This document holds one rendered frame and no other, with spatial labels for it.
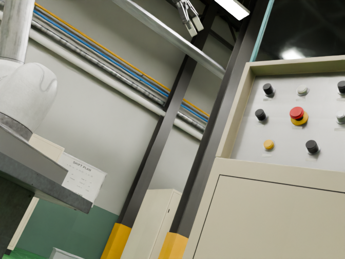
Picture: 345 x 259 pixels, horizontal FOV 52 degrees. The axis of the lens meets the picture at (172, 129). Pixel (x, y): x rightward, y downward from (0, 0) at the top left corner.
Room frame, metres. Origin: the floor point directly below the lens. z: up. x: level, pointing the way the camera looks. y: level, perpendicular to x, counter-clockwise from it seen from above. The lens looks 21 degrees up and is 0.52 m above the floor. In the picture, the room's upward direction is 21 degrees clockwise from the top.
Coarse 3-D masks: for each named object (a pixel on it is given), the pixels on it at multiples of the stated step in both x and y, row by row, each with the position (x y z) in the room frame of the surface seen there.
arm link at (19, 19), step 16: (16, 0) 1.12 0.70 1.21; (32, 0) 1.15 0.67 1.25; (16, 16) 1.14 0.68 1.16; (0, 32) 1.18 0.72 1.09; (16, 32) 1.16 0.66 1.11; (0, 48) 1.18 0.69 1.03; (16, 48) 1.19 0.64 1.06; (0, 64) 1.17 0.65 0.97; (16, 64) 1.20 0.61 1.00; (0, 80) 1.16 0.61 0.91
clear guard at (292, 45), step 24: (288, 0) 1.02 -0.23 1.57; (312, 0) 0.96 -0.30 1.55; (336, 0) 0.90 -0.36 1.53; (264, 24) 1.06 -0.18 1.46; (288, 24) 1.00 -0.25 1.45; (312, 24) 0.94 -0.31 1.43; (336, 24) 0.89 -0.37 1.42; (264, 48) 1.04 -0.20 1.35; (288, 48) 0.98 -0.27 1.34; (312, 48) 0.93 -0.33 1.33; (336, 48) 0.88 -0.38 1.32
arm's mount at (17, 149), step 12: (0, 132) 0.93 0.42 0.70; (0, 144) 0.95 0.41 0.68; (12, 144) 0.97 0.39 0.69; (24, 144) 1.00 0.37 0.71; (12, 156) 0.99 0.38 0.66; (24, 156) 1.02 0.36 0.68; (36, 156) 1.05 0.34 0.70; (36, 168) 1.06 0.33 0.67; (48, 168) 1.09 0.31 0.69; (60, 168) 1.13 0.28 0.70; (60, 180) 1.14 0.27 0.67
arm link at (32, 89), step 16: (32, 64) 1.08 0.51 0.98; (16, 80) 1.06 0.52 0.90; (32, 80) 1.06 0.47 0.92; (48, 80) 1.09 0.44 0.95; (0, 96) 1.07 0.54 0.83; (16, 96) 1.06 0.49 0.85; (32, 96) 1.07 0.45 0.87; (48, 96) 1.10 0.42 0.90; (0, 112) 1.06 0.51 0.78; (16, 112) 1.06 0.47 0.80; (32, 112) 1.09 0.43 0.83; (32, 128) 1.13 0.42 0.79
